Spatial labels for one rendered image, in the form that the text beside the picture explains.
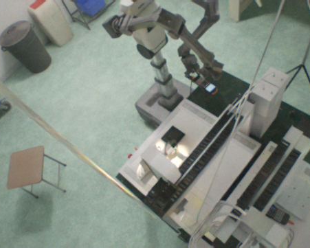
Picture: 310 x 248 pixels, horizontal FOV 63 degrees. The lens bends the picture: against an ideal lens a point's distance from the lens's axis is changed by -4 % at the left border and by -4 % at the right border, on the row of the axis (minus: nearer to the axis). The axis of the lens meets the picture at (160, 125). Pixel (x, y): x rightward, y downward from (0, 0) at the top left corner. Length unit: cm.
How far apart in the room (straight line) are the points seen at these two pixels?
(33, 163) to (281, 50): 299
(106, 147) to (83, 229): 88
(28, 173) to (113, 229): 95
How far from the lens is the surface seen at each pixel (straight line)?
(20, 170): 278
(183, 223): 164
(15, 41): 381
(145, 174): 138
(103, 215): 273
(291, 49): 350
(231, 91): 210
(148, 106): 272
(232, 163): 171
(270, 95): 153
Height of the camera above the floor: 246
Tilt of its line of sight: 59 degrees down
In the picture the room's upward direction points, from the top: 23 degrees counter-clockwise
